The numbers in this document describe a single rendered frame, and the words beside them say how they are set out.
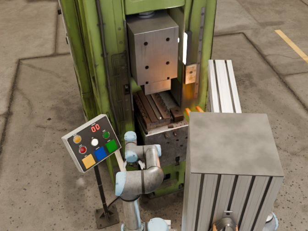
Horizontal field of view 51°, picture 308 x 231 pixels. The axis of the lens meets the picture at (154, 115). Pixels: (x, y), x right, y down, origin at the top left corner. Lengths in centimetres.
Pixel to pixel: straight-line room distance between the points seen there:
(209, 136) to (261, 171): 18
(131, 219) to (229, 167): 98
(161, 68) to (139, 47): 24
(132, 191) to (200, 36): 130
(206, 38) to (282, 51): 322
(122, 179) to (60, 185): 197
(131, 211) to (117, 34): 113
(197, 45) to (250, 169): 164
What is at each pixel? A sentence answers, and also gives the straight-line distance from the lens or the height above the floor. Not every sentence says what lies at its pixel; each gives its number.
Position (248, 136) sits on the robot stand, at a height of 203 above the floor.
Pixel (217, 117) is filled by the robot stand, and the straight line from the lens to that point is 104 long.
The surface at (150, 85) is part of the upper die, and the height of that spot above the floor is 134.
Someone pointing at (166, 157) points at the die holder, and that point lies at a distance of 280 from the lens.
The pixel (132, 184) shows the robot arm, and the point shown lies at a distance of 158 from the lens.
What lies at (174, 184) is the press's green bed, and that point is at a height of 15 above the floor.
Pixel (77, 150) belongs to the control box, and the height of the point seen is 111.
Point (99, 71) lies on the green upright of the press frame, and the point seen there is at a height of 146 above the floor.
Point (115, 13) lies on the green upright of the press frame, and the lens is 212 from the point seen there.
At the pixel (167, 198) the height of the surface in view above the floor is 0.
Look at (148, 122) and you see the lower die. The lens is 254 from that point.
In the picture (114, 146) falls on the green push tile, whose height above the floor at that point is 100.
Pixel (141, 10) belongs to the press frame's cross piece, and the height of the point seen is 185.
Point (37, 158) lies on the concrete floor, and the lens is 383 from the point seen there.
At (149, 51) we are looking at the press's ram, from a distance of 214.
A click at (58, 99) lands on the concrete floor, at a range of 453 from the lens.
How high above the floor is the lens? 272
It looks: 42 degrees down
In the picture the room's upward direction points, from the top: 2 degrees counter-clockwise
